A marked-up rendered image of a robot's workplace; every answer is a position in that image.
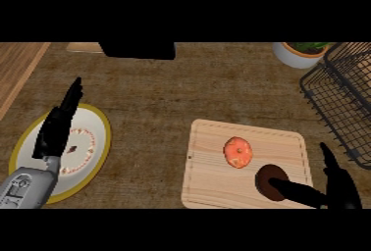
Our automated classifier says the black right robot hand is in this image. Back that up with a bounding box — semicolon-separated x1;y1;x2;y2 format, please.
265;142;363;210

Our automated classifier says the white pot with green plant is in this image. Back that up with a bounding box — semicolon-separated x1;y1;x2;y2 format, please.
270;41;335;70

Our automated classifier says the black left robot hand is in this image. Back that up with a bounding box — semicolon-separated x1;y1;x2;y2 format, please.
30;76;84;161

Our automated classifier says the black appliance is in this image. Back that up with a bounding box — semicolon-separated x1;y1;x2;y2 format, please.
98;41;177;61

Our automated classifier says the white plate with yellow rim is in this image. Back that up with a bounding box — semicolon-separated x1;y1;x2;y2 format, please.
7;103;112;205

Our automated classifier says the pale wooden cutting board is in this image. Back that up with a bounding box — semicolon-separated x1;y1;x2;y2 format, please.
180;118;316;210

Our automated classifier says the dark brown round item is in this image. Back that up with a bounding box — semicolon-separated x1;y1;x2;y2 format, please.
254;164;290;202

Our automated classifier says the black wire tiered basket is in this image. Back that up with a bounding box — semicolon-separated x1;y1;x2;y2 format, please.
298;41;371;171

